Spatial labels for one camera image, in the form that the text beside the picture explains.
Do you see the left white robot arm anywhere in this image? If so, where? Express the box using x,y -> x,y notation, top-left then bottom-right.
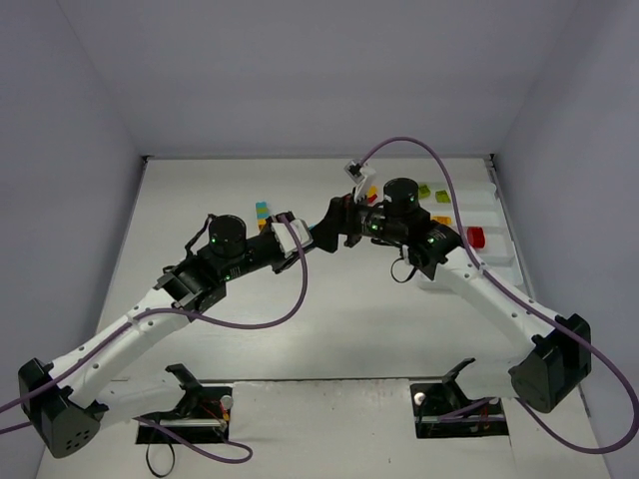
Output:
18,213 -> 313,459

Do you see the yellow red lego piece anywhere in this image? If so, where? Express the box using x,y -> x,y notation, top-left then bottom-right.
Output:
366,187 -> 377,205

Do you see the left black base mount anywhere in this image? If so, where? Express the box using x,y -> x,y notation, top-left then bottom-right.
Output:
142,363 -> 234,445

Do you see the white divided sorting tray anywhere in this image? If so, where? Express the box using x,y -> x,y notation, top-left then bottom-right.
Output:
407,180 -> 523,291

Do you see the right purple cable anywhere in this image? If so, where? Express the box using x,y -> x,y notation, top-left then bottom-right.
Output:
358,137 -> 639,454

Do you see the yellow lego brick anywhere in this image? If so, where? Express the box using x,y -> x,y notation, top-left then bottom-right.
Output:
431,216 -> 453,226

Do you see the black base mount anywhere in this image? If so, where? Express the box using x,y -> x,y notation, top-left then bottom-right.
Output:
142,363 -> 234,445
409,358 -> 509,439

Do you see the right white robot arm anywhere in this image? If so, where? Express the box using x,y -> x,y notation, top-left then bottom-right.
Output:
312,178 -> 591,413

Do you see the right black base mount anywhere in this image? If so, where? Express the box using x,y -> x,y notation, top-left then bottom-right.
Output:
409,358 -> 509,439

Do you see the blue yellow stacked lego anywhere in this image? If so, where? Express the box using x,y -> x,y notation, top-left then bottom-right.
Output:
255,202 -> 272,232

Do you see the red rounded lego brick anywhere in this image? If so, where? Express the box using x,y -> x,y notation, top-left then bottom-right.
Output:
466,227 -> 486,249

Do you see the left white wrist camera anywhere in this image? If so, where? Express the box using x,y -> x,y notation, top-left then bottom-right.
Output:
271,216 -> 313,258

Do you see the purple cable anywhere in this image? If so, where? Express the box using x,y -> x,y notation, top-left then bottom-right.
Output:
358,137 -> 639,454
0,213 -> 310,463

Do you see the small green lego brick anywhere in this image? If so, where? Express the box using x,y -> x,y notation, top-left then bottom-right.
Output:
435,190 -> 451,204

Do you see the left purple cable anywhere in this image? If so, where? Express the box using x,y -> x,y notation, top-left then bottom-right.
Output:
0,213 -> 310,463

